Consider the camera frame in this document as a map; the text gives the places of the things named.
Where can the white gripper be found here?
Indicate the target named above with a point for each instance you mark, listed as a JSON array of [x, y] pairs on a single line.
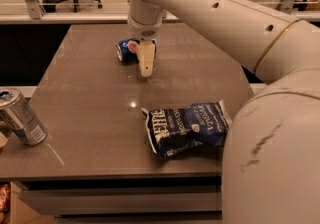
[[145, 31]]

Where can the blue pepsi can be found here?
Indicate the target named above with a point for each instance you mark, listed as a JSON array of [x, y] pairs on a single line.
[[127, 50]]

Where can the blue chip bag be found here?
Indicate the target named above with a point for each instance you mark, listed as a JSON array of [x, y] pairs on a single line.
[[174, 130]]

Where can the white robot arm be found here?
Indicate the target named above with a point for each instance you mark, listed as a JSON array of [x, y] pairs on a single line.
[[271, 159]]

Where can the silver energy drink can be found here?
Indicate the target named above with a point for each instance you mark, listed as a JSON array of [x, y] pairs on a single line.
[[20, 117]]

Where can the red snack package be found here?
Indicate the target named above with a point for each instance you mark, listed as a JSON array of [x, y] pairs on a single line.
[[5, 191]]

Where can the cardboard box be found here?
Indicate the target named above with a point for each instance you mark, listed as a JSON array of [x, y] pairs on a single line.
[[20, 213]]

